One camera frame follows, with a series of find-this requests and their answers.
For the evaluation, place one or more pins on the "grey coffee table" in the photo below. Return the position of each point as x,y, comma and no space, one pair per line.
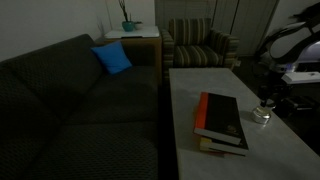
275,151

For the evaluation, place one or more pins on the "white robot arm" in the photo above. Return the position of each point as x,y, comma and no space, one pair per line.
294,44

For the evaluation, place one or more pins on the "blue cushion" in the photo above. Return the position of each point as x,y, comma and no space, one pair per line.
113,57

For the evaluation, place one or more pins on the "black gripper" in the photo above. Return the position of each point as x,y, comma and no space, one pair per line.
275,88

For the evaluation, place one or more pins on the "silver candle container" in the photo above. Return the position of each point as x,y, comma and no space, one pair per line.
261,115

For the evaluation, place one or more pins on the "striped armchair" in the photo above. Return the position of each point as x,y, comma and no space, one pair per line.
192,43

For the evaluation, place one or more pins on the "dark grey sofa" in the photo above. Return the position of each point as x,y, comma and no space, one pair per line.
63,116

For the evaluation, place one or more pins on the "small white plant pot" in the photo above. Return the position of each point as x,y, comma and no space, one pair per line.
138,25

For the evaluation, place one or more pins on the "wooden side cabinet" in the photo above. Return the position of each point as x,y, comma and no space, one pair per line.
141,52

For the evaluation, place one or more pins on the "middle black book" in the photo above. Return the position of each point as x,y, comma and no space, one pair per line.
210,144

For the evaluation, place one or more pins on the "teal plant pot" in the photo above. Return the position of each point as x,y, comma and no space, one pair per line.
128,26

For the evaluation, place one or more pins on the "top black orange-spined book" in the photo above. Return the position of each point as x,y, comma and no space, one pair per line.
218,118

